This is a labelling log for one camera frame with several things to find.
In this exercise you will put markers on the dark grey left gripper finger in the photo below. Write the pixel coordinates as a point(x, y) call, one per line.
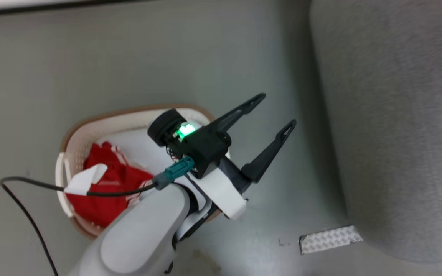
point(269, 153)
point(236, 113)

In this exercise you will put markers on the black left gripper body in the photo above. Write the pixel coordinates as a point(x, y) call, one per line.
point(205, 147)

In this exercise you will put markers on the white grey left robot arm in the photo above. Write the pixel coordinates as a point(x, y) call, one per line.
point(140, 234)

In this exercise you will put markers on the red clothing item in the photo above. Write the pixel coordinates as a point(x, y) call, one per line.
point(106, 199)

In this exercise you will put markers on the cream lattice laundry basket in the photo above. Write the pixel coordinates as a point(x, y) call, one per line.
point(81, 132)

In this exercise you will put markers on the white textured floor strip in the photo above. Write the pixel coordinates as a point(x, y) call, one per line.
point(330, 239)

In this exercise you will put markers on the white fabric label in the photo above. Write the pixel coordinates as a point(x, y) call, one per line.
point(86, 179)

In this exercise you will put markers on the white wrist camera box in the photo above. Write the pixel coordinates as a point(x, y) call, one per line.
point(221, 193)

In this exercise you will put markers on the black wall baseboard strip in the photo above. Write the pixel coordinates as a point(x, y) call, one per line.
point(33, 7)

